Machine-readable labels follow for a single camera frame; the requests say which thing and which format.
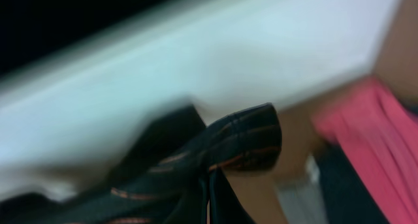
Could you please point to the black orange-patterned jersey shirt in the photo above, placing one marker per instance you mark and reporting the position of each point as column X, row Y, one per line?
column 175, row 173

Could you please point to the grey folded garment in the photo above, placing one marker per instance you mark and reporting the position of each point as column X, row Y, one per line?
column 302, row 200

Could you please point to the navy blue garment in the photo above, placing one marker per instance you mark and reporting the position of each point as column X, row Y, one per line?
column 347, row 200

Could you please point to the red t-shirt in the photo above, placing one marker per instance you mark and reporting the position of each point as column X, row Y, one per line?
column 379, row 138

